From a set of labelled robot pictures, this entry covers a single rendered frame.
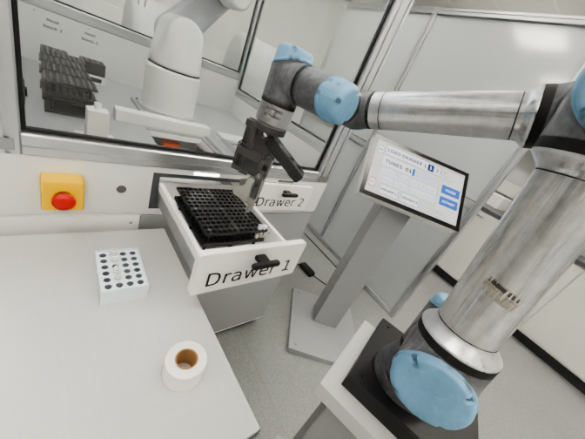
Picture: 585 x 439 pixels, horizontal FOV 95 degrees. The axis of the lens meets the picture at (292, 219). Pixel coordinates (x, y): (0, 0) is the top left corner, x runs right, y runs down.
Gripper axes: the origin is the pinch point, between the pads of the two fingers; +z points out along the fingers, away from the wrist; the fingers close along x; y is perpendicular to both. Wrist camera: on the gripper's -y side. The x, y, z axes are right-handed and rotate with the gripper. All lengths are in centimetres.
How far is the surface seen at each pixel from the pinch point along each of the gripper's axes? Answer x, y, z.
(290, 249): 3.8, -12.9, 5.5
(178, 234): 8.2, 13.3, 10.2
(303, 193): -41.5, -14.1, 6.6
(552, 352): -119, -274, 82
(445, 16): -175, -66, -105
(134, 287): 20.7, 15.2, 17.2
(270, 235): -5.5, -7.2, 9.3
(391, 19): -47, -18, -58
